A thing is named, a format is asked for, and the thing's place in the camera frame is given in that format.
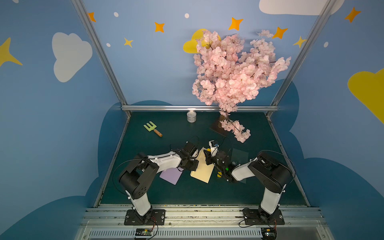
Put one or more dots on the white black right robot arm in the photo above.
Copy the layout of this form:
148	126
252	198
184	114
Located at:
268	170

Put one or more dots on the left aluminium frame post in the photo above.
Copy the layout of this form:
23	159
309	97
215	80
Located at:
91	31

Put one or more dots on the green circuit board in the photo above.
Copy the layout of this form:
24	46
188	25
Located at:
145	233
268	234

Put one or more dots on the horizontal aluminium frame rail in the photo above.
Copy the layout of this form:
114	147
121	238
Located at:
159	108

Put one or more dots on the yellow-green garden fork wooden handle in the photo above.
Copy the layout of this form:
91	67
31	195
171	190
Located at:
151	127

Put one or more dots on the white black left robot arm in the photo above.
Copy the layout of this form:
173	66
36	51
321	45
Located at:
138	176

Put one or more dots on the right green circuit board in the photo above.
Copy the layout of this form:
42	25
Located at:
268	234

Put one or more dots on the left green circuit board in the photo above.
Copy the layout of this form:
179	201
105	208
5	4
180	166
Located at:
145	233

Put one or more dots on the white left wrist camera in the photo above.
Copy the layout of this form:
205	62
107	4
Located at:
195	153

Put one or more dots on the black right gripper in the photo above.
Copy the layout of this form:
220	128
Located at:
210	157

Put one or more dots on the aluminium front mounting rail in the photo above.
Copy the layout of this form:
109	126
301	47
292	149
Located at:
211	222

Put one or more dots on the silver tin can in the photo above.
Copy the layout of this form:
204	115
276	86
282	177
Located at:
191	116

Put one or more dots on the pink cherry blossom tree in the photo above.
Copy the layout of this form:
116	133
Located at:
228	76

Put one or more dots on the aluminium frame post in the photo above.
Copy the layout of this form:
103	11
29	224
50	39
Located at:
91	31
312	37

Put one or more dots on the purple envelope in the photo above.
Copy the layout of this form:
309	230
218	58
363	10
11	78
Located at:
172	175

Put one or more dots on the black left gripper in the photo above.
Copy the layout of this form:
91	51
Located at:
192	163

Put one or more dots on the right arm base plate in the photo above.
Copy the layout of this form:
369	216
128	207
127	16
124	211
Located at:
260	217

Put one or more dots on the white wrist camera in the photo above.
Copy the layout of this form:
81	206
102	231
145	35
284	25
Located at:
195	153
214	145

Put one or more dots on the dark green envelope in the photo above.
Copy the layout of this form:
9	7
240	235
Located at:
240	160

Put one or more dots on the right aluminium frame post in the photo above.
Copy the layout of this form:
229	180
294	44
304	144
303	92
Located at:
312	37

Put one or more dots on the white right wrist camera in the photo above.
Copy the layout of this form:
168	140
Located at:
214	145

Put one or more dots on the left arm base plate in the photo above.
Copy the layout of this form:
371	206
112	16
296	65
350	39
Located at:
152	216

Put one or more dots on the cream yellow envelope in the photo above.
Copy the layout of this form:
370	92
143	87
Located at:
203	171

